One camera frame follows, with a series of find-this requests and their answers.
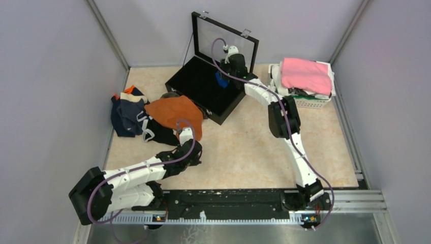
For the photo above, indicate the white plastic basket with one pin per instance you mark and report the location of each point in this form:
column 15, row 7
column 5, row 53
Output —
column 302, row 98

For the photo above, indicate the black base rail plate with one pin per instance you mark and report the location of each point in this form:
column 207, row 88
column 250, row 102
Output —
column 233, row 204

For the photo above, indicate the olive grey underwear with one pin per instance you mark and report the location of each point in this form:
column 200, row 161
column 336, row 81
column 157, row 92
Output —
column 170, row 94

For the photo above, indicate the black underwear white trim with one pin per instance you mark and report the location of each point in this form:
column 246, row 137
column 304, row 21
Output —
column 154, row 131

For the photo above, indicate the black display case glass lid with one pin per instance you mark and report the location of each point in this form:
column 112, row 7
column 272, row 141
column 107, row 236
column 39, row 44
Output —
column 196, row 78

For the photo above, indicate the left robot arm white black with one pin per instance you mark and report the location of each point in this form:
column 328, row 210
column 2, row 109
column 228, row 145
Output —
column 100, row 192

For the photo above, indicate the navy underwear orange waistband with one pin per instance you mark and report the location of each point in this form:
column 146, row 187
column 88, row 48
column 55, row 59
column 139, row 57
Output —
column 115, row 118

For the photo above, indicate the royal blue underwear white trim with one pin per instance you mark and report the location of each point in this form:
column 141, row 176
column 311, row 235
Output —
column 221, row 80

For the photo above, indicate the orange underwear cream waistband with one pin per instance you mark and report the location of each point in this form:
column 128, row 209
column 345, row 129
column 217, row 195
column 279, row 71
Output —
column 170, row 111

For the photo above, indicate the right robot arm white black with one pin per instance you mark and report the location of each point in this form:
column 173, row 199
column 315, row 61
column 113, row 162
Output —
column 283, row 120

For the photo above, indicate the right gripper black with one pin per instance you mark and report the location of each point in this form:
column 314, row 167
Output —
column 229, row 79

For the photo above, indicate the dark blue underwear cream waistband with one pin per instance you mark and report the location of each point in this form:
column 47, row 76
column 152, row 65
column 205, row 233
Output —
column 131, row 112

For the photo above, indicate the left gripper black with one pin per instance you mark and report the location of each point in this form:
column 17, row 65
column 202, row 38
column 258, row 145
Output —
column 195, row 161

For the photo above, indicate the white cloths in basket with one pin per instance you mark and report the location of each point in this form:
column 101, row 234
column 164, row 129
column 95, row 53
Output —
column 303, row 78

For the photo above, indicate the pink folded cloth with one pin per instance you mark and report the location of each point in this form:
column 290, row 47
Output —
column 307, row 75

